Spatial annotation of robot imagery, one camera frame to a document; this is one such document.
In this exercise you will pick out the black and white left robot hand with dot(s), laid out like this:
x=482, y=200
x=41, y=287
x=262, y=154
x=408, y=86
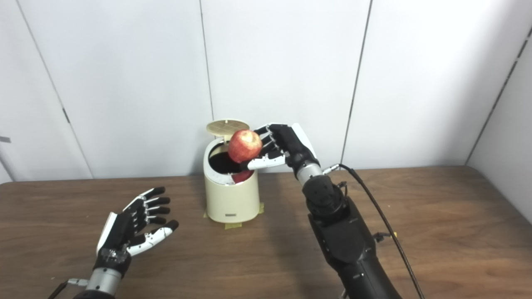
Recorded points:
x=118, y=232

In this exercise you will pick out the round cream bin lid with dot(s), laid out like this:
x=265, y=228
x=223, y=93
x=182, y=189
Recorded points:
x=226, y=126

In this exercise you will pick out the cream-colored bin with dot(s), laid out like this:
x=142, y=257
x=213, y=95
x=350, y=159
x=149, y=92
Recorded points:
x=230, y=199

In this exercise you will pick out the wide yellow tape piece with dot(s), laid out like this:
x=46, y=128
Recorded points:
x=233, y=226

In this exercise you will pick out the red apple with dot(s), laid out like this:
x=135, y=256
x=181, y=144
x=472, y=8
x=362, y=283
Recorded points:
x=244, y=146

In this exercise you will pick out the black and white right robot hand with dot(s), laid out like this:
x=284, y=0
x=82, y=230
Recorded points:
x=291, y=145

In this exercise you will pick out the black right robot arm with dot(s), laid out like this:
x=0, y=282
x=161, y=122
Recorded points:
x=345, y=241

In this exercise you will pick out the dark wall seam hinge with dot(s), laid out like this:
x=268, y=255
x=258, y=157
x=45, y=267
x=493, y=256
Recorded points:
x=66, y=115

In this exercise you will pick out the long yellow tape piece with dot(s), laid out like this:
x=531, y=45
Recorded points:
x=261, y=208

